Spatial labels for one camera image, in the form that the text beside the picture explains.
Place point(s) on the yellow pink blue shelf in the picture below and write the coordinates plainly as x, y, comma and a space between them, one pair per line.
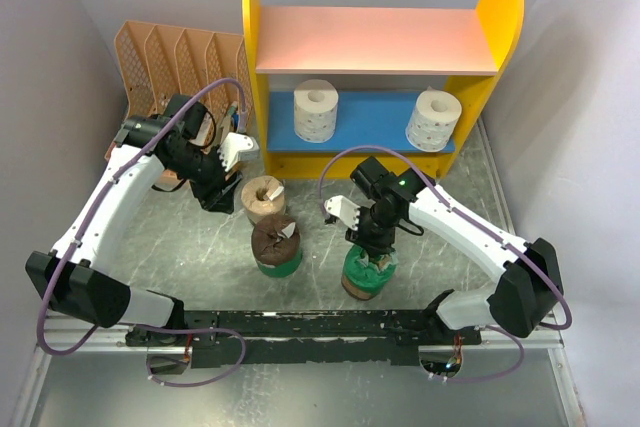
469, 48

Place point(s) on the white dotted toilet paper roll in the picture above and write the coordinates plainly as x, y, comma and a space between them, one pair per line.
315, 110

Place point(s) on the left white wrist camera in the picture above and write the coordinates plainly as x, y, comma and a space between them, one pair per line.
236, 148

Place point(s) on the beige wrapped paper roll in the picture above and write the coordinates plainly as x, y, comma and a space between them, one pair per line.
263, 196

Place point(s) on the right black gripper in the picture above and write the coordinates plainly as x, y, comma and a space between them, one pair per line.
372, 245

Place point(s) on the white floral toilet paper roll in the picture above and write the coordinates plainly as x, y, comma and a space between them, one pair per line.
433, 120

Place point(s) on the orange plastic file organizer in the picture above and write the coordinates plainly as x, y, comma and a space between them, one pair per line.
158, 61

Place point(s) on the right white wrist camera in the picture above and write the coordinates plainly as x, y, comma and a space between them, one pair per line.
341, 208

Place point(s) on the items in file organizer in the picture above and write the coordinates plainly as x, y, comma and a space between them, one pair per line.
212, 131

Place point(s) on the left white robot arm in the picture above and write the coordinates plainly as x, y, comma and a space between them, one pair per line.
75, 275

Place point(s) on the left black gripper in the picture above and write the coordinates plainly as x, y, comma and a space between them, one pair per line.
218, 195

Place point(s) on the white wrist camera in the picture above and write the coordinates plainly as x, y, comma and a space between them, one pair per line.
341, 208
236, 148

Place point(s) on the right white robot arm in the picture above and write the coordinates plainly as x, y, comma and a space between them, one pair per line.
525, 281

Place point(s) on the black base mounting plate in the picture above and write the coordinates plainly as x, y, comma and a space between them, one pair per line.
334, 336

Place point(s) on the brown green paper roll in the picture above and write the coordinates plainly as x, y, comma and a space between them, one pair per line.
276, 245

